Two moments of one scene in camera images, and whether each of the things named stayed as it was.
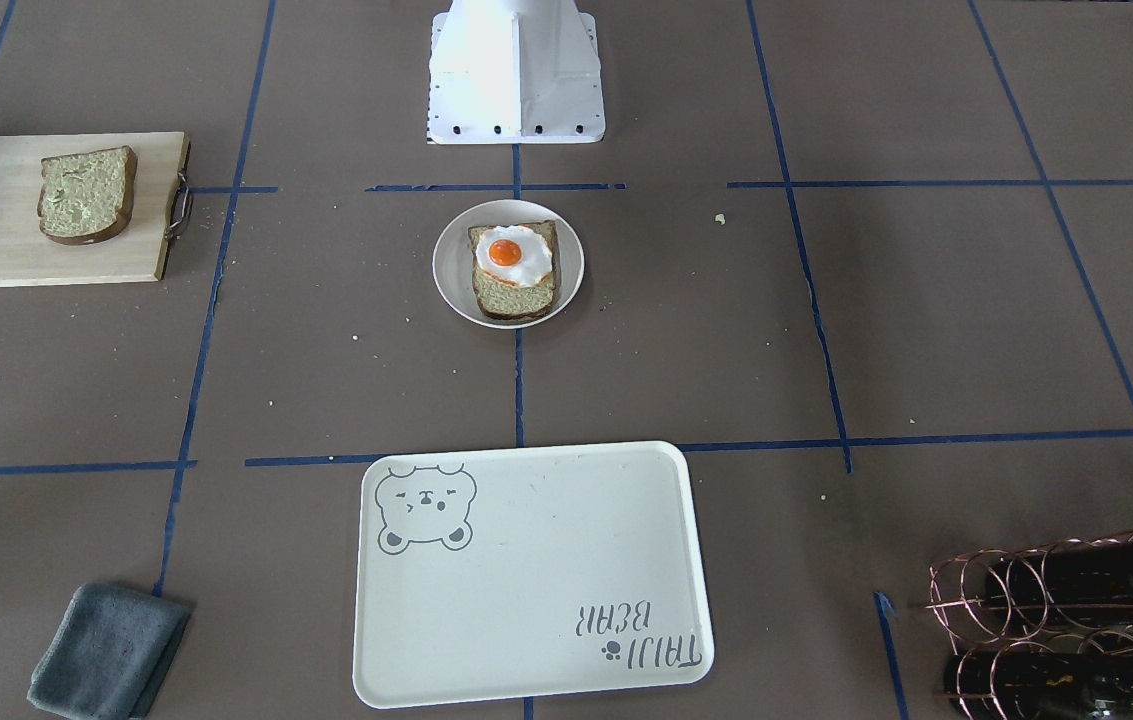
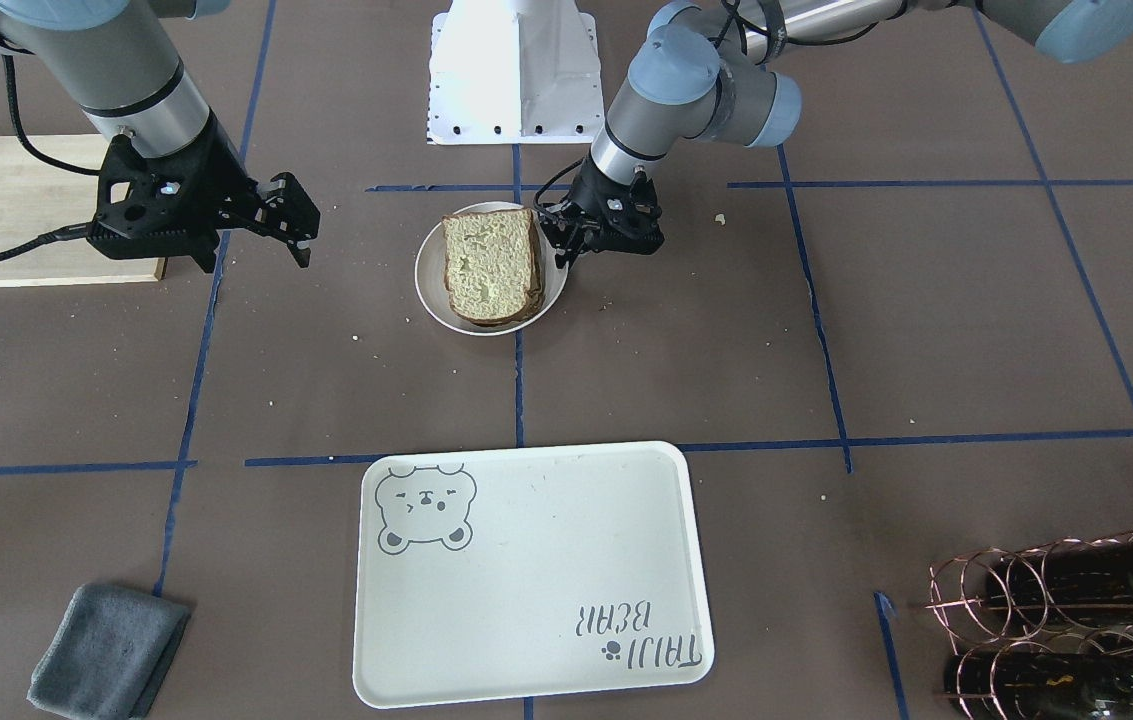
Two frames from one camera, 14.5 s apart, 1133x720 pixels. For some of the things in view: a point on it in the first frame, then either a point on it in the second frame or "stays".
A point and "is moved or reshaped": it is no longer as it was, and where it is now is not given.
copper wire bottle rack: x=1078 y=629 stays
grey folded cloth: x=109 y=653 stays
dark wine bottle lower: x=1076 y=686 stays
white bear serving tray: x=507 y=573 stays
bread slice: x=500 y=299 is moved or reshaped
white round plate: x=508 y=264 is moved or reshaped
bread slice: x=87 y=197 -> x=488 y=262
